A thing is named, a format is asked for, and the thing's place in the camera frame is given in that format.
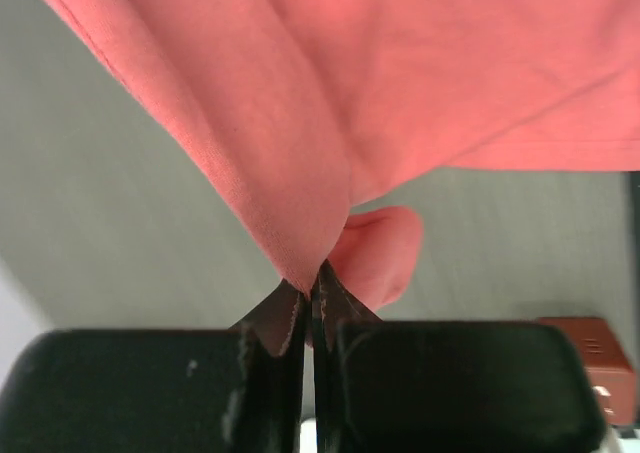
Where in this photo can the brown cube mug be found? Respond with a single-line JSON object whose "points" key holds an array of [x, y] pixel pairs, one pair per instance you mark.
{"points": [[611, 374]]}

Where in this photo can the pink t shirt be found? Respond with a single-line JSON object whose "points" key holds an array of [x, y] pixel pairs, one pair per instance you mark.
{"points": [[298, 110]]}

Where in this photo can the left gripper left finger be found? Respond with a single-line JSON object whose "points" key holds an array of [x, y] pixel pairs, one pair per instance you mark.
{"points": [[162, 390]]}

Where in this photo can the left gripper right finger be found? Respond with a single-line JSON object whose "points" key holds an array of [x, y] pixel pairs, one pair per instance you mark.
{"points": [[444, 386]]}

